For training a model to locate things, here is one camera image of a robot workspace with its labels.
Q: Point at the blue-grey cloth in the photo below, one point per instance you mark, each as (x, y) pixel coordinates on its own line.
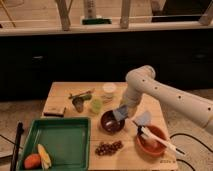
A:
(143, 119)

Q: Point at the bunch of dark grapes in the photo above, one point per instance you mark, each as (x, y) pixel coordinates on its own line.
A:
(108, 148)

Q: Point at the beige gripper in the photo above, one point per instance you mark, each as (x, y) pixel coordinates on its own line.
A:
(131, 108)

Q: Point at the blue sponge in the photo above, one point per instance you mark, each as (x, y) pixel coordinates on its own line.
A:
(121, 113)

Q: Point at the green white box on shelf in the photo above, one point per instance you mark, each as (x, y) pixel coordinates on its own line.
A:
(95, 21)

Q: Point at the orange fruit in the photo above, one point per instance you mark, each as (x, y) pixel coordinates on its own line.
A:
(32, 161)

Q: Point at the orange bowl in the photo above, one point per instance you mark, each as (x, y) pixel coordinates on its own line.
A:
(150, 146)

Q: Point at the green plastic tray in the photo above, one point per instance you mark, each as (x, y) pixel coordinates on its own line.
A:
(66, 140)

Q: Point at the green vegetable toy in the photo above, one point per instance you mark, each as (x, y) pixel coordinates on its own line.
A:
(85, 95)

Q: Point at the white spatula black brush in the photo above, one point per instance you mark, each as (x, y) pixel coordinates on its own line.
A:
(149, 136)

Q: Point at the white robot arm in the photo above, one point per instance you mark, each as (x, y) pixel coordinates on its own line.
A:
(142, 80)

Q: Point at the light green cup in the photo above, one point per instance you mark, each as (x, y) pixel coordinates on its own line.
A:
(96, 106)

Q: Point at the black pole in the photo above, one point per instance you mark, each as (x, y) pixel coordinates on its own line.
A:
(19, 132)

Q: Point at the brown wooden block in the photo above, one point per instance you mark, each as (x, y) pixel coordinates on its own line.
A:
(54, 111)

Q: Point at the white round container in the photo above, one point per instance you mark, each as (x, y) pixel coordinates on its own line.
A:
(109, 89)

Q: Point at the dark metal cup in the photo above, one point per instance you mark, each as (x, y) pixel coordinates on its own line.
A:
(78, 104)

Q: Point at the purple bowl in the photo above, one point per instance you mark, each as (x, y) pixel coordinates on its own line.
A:
(110, 124)

